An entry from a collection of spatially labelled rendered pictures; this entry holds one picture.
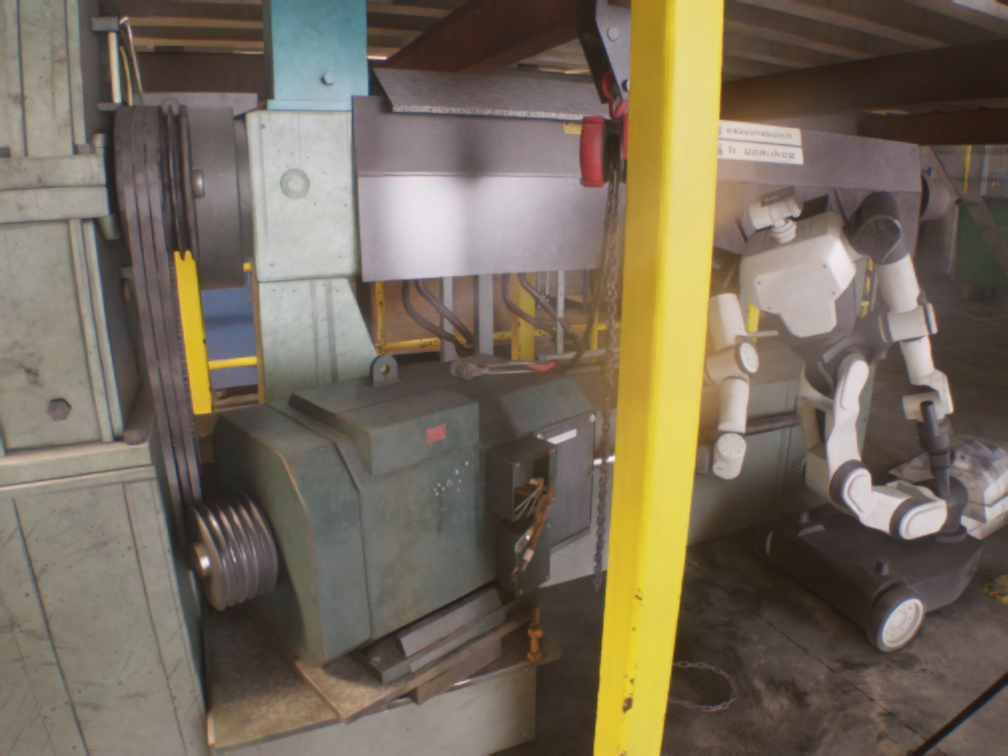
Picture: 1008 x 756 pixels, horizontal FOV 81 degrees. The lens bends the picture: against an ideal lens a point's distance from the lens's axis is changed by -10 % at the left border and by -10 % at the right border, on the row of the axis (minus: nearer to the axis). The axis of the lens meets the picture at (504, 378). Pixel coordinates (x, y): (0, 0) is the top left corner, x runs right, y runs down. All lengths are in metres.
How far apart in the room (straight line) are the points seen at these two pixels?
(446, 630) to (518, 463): 0.38
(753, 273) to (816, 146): 1.04
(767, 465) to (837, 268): 1.16
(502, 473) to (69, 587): 0.82
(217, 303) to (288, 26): 2.72
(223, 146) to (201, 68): 1.63
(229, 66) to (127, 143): 2.05
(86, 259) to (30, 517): 0.45
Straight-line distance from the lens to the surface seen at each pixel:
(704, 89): 1.00
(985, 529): 3.12
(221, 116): 1.69
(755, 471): 2.65
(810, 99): 3.36
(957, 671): 2.27
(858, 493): 2.09
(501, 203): 1.86
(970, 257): 10.25
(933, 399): 1.98
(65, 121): 1.23
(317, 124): 1.77
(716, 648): 2.08
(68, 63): 1.27
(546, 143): 1.95
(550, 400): 1.47
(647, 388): 1.00
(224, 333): 4.33
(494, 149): 1.87
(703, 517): 2.55
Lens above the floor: 1.26
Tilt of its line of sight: 16 degrees down
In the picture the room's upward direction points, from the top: straight up
